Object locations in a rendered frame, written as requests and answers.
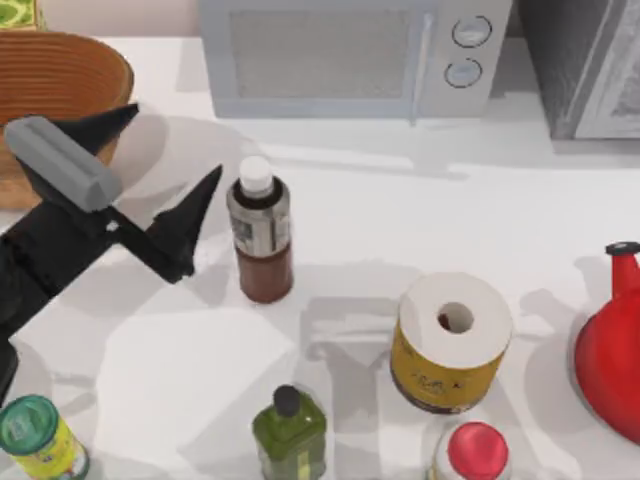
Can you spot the brown woven basket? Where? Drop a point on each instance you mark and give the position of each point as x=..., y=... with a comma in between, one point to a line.
x=60, y=110

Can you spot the pale grey rounded box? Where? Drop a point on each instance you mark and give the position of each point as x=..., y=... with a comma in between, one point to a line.
x=62, y=161

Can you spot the brown bottle with white cap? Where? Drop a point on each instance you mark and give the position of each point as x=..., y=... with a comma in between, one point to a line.
x=260, y=235

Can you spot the green patterned box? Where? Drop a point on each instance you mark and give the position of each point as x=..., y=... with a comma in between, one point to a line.
x=20, y=12

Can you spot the yellow can with green lid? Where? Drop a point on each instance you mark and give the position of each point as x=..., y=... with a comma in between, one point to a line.
x=40, y=440

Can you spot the pale microwave oven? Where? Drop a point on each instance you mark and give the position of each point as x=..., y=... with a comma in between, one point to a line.
x=345, y=55

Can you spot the green bottle with black cap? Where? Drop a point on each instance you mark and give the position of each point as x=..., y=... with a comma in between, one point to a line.
x=290, y=435

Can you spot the yellow-wrapped white paper roll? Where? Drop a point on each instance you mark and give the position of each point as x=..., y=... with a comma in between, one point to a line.
x=452, y=340

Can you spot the microwave oven knob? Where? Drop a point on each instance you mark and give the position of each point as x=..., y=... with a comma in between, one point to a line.
x=463, y=73
x=471, y=29

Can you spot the jar with red lid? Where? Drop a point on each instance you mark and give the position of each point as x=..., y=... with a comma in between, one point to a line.
x=475, y=452

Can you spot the grey cabinet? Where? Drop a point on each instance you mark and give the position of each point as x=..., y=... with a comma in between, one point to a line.
x=585, y=65

